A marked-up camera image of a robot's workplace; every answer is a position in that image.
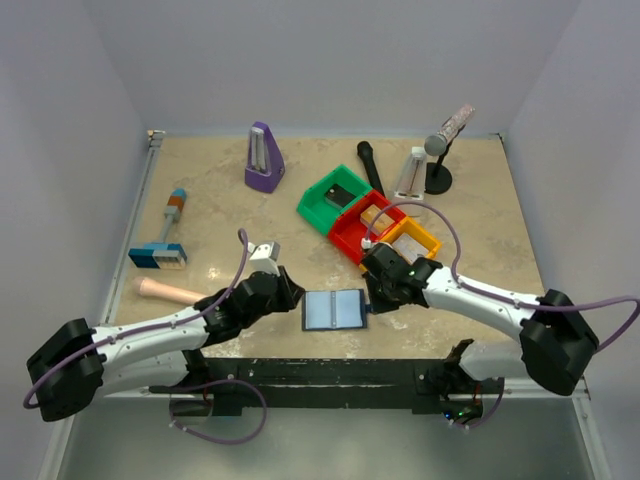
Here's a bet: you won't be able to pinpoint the black microphone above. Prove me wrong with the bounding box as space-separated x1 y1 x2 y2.
356 141 386 197

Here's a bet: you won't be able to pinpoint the clear metronome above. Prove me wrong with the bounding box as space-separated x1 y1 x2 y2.
391 146 427 203

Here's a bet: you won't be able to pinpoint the red bin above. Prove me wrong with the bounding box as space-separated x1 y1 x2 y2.
328 190 406 265

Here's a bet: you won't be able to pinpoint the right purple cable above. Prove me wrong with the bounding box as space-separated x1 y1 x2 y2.
362 201 640 351

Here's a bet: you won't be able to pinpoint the pink cylinder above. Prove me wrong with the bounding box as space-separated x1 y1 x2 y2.
133 277 206 305

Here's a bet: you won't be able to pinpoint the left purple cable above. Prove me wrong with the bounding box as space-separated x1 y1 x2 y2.
22 228 251 410

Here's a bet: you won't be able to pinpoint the tan card in red bin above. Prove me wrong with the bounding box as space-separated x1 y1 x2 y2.
360 204 394 236

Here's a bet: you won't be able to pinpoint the orange bin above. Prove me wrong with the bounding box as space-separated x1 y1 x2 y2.
370 217 441 259

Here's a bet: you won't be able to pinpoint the black microphone stand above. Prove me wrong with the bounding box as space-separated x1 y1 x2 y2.
424 127 452 195

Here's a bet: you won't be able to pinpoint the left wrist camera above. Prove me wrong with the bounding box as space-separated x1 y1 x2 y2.
249 241 280 276

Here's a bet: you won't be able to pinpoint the purple metronome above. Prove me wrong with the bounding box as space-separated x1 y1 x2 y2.
244 121 285 194

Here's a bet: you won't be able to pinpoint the cards in orange bin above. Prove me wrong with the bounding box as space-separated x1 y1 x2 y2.
392 233 429 264

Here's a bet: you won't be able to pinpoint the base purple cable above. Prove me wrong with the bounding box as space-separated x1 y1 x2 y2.
168 377 269 444

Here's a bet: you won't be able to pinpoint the blue card holder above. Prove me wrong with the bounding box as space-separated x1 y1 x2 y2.
301 289 369 331

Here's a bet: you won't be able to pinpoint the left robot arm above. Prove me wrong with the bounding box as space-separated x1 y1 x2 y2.
23 267 305 422

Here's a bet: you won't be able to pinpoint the silver microphone on stand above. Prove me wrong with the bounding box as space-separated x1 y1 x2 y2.
424 104 475 157

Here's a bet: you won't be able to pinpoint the blue grey toy tool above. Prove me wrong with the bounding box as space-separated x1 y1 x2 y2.
128 188 188 270

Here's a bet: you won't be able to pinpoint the black card in green bin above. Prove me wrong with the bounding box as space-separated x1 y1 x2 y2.
324 184 355 210

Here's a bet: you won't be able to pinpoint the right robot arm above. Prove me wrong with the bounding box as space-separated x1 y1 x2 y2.
362 243 599 396

